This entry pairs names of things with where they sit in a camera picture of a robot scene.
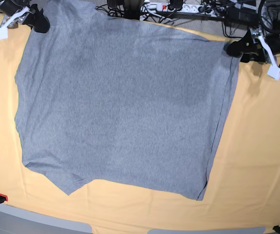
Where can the black power adapter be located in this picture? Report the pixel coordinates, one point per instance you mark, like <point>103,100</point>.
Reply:
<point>242,16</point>

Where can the white power strip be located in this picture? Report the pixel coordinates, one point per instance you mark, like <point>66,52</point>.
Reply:
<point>162,9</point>

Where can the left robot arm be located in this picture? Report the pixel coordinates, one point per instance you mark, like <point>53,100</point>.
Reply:
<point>261,20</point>

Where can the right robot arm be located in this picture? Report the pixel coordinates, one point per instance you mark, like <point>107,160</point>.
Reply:
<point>15,3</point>

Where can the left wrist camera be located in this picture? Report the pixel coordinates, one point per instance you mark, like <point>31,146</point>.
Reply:
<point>274,72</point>

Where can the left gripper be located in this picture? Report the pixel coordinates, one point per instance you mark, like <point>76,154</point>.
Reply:
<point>248,47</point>

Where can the yellow table cloth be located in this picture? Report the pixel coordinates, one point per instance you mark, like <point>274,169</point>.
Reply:
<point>243,189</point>

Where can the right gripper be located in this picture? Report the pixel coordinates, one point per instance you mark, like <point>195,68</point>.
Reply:
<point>17,14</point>

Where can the grey t-shirt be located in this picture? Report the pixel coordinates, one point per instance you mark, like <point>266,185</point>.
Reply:
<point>122,100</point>

